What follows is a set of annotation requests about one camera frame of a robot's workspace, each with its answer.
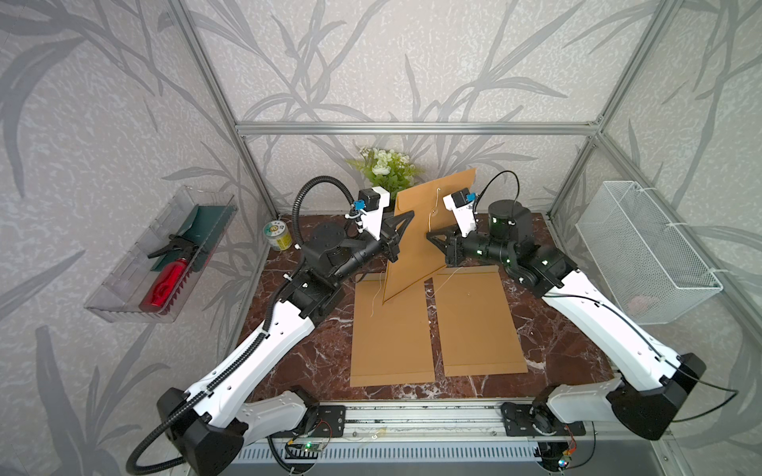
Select brown file bag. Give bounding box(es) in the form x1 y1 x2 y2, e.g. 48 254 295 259
383 169 476 303
433 265 528 377
349 274 435 387

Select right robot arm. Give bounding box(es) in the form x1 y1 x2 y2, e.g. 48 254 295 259
427 186 706 440

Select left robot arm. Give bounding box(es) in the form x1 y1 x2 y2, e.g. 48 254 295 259
126 176 415 475

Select green plant white flowers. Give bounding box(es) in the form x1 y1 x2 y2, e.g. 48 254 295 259
347 147 424 200

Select dark green cloth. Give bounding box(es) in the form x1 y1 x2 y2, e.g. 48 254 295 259
148 205 237 273

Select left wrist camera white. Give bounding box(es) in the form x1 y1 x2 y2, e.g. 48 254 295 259
344 186 391 241

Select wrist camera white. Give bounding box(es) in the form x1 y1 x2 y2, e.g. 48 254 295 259
443 188 476 238
344 186 391 241

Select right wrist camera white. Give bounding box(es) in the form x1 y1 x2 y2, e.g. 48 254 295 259
443 188 476 238

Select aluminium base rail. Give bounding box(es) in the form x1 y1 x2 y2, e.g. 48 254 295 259
171 399 665 444

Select white wire mesh basket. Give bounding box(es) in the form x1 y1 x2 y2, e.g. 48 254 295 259
577 180 724 325

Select clear plastic wall tray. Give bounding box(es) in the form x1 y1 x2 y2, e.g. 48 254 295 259
85 186 238 323

